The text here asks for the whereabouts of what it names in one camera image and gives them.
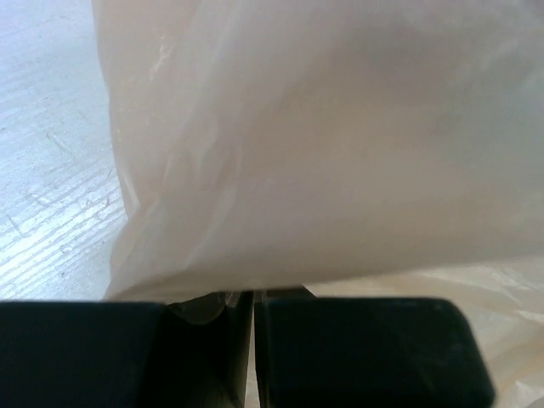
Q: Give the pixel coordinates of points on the translucent printed plastic bag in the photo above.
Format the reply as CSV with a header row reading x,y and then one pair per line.
x,y
361,147

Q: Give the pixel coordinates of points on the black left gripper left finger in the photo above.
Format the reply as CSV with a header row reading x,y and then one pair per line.
x,y
102,354

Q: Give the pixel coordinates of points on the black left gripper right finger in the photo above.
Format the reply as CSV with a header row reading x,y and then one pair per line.
x,y
366,352

